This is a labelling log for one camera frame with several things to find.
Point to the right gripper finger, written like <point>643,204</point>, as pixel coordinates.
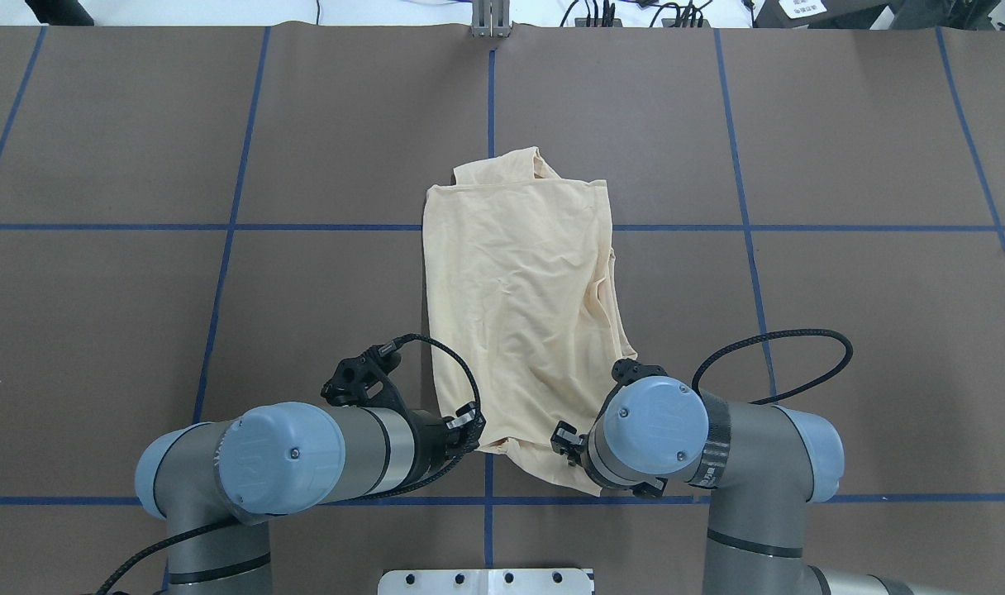
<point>651,490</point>
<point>567,442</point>

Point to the grey aluminium frame post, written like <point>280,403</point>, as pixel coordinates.
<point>491,19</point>

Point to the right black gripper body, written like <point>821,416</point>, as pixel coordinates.
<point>566,438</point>

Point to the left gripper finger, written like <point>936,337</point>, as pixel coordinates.
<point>463,431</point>

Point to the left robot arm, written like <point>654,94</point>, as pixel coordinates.
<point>218,485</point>

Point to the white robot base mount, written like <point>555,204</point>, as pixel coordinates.
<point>488,581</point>

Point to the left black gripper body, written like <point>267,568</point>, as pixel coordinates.
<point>428,435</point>

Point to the cream printed t-shirt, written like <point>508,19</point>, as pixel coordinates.
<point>520,281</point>

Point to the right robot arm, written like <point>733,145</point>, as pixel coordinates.
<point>763,465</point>

